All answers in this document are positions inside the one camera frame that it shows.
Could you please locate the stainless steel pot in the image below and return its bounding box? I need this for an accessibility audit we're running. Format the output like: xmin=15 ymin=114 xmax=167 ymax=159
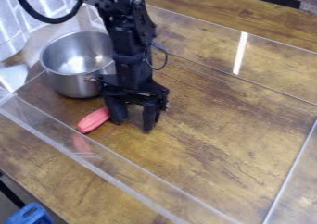
xmin=40 ymin=31 xmax=115 ymax=99

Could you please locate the clear acrylic barrier wall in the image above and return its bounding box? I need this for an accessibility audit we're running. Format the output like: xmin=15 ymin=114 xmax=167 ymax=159
xmin=0 ymin=93 xmax=237 ymax=224

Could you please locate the blue plastic crate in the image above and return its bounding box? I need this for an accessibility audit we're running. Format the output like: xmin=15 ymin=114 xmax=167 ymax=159
xmin=4 ymin=202 xmax=55 ymax=224

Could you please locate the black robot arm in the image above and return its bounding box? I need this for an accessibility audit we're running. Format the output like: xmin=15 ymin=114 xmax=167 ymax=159
xmin=76 ymin=0 xmax=170 ymax=132

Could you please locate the white checkered curtain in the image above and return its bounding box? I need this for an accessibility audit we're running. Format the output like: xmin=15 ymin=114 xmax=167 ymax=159
xmin=0 ymin=0 xmax=84 ymax=62

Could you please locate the pink handled metal spoon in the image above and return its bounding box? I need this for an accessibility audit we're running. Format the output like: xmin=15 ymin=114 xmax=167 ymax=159
xmin=76 ymin=106 xmax=110 ymax=133

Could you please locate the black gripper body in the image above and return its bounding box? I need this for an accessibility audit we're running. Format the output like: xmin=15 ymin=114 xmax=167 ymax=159
xmin=98 ymin=54 xmax=170 ymax=110

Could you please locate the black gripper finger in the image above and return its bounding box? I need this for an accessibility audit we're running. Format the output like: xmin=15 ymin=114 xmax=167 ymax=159
xmin=104 ymin=96 xmax=127 ymax=125
xmin=142 ymin=104 xmax=159 ymax=132

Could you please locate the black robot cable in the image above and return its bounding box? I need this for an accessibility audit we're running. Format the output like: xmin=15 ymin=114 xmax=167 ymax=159
xmin=11 ymin=0 xmax=85 ymax=25

